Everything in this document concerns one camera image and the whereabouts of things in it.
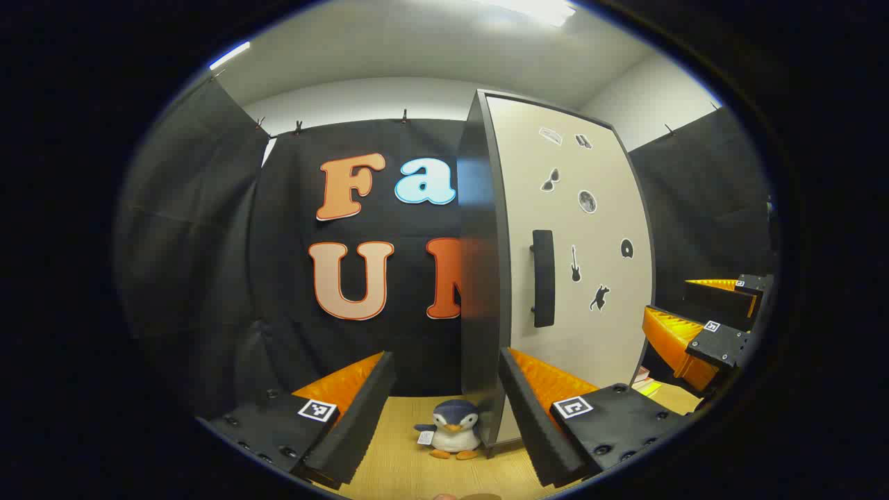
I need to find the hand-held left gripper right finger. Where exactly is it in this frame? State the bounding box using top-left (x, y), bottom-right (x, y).
top-left (498, 347), bottom-right (696, 489)

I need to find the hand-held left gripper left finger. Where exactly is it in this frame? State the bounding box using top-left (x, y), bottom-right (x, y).
top-left (197, 351), bottom-right (397, 490)

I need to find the white cabinet door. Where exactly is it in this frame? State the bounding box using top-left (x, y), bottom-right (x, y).
top-left (484, 94), bottom-right (656, 445)

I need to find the dark grey cabinet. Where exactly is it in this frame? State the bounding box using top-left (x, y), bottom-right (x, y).
top-left (457, 88), bottom-right (658, 453)

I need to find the penguin plush toy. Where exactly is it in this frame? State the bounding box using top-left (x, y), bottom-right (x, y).
top-left (413, 398), bottom-right (484, 461)

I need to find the black backdrop cloth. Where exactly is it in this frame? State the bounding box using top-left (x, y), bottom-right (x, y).
top-left (115, 73), bottom-right (776, 419)

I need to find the ceiling light panel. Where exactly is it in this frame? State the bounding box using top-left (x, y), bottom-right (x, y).
top-left (479, 0), bottom-right (579, 28)

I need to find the ceiling strip light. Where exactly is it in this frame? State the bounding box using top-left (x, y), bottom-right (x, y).
top-left (208, 40), bottom-right (251, 71)

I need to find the black door handle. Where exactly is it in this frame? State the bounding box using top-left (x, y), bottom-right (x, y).
top-left (529, 228), bottom-right (557, 329)

